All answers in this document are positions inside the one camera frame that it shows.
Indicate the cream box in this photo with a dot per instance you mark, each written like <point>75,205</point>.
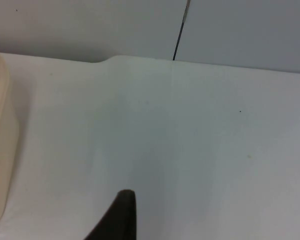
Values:
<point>0,130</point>

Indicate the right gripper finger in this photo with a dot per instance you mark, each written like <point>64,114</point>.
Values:
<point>117,220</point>

